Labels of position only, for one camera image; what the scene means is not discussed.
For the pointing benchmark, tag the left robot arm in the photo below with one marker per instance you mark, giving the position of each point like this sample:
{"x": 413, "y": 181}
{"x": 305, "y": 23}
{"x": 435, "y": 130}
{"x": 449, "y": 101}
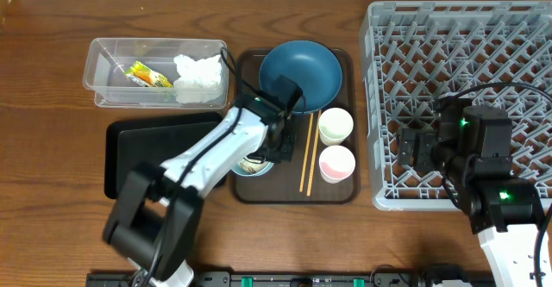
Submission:
{"x": 155, "y": 218}

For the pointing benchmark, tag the brown serving tray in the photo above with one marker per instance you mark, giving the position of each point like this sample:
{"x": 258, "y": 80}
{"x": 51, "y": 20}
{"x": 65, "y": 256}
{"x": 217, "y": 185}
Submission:
{"x": 281, "y": 184}

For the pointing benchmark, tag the yellow green snack wrapper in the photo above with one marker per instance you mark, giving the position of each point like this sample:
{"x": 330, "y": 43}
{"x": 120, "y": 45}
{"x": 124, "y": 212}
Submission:
{"x": 146, "y": 77}

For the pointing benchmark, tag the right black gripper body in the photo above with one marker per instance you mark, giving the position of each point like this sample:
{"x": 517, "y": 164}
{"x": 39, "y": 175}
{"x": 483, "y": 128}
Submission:
{"x": 425, "y": 139}

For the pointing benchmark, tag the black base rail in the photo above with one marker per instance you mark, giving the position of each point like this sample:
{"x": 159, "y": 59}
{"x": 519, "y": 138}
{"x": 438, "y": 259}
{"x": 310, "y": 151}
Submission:
{"x": 225, "y": 279}

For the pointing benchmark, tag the cream white cup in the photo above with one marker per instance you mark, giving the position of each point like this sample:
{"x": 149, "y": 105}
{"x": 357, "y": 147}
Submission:
{"x": 334, "y": 126}

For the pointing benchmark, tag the right wooden chopstick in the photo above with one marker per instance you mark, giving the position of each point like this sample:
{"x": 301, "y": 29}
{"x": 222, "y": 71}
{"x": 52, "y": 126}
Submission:
{"x": 314, "y": 155}

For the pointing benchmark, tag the black waste tray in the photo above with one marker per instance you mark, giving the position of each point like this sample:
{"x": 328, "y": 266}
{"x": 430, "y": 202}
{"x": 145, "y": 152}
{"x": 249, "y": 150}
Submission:
{"x": 152, "y": 140}

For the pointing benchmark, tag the wooden chopstick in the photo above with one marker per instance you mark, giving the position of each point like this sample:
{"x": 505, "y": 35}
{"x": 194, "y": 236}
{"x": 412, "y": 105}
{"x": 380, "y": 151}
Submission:
{"x": 306, "y": 154}
{"x": 314, "y": 155}

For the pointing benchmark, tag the white tissue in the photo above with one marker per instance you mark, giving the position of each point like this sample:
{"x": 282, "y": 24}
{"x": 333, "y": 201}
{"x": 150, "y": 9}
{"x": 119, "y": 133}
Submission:
{"x": 199, "y": 81}

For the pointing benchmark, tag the light blue bowl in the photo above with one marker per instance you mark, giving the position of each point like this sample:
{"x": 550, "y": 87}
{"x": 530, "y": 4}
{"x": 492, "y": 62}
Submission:
{"x": 238, "y": 171}

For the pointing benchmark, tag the left wooden chopstick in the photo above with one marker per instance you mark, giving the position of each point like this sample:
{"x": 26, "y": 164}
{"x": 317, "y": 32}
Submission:
{"x": 306, "y": 154}

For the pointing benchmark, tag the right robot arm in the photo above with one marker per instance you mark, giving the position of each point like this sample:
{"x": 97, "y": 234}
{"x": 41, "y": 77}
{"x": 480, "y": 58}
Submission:
{"x": 471, "y": 148}

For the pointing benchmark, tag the grey dishwasher rack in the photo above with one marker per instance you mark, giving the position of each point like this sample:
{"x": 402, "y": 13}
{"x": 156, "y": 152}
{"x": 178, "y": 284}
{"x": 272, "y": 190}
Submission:
{"x": 414, "y": 52}

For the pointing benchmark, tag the rice leftovers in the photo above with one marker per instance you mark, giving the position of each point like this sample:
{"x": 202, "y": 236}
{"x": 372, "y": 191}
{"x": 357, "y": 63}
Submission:
{"x": 252, "y": 166}

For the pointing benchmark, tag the pink cup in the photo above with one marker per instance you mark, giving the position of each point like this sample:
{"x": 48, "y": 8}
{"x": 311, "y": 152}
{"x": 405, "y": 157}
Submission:
{"x": 336, "y": 163}

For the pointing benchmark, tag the clear plastic waste bin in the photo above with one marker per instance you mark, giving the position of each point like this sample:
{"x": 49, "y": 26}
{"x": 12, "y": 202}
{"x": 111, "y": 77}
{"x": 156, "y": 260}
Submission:
{"x": 109, "y": 58}

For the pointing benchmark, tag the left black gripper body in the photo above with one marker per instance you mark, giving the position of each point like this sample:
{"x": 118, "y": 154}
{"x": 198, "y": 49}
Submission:
{"x": 282, "y": 147}

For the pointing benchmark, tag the dark blue plate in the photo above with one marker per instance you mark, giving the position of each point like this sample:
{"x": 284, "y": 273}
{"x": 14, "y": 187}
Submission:
{"x": 309, "y": 65}

